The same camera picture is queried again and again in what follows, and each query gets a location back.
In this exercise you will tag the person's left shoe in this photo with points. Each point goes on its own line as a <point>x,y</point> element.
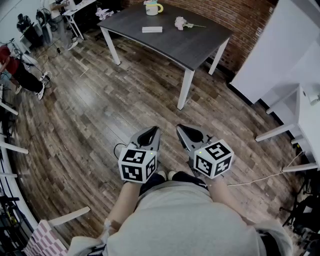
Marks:
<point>162,174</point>

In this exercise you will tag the person's left forearm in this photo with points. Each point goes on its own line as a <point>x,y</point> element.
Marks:
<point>125,202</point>

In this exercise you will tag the black tripod stand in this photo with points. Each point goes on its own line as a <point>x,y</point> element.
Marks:
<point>300,212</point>

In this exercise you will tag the white folding desk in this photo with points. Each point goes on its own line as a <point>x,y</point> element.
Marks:
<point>75,10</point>

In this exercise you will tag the person's dark trousers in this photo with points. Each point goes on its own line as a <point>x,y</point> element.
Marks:
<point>185,178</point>

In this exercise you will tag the person's right shoe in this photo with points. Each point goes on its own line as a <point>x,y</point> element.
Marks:
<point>171,174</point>

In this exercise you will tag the pink flower stem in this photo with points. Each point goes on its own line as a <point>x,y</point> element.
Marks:
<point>180,23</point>

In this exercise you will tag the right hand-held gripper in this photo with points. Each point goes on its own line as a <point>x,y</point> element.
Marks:
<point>212,160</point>

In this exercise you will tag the white frame table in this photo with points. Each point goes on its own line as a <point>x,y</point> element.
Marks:
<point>15,147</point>

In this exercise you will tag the pink checked cloth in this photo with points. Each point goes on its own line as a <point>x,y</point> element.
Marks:
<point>43,240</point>

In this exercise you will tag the person's right forearm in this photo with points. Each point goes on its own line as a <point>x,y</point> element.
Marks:
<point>222,195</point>

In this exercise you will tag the pale pink paper flowers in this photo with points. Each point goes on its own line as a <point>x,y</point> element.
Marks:
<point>103,13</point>

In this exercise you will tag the white glasses case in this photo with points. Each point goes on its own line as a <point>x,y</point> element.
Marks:
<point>152,29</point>

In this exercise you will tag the person's grey shirt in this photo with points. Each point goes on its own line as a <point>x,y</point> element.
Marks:
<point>185,225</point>

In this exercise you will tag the white side table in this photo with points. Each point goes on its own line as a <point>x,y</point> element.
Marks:
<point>308,125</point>

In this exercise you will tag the person's shoe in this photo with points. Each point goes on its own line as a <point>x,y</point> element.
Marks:
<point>162,174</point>
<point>171,174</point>

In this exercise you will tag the dark wooden table white legs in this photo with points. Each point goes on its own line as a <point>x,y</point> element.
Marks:
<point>180,45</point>

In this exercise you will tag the white cabinet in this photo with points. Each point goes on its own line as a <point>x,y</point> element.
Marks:
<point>277,50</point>

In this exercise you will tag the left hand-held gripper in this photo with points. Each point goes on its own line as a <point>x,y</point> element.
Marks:
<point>136,163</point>

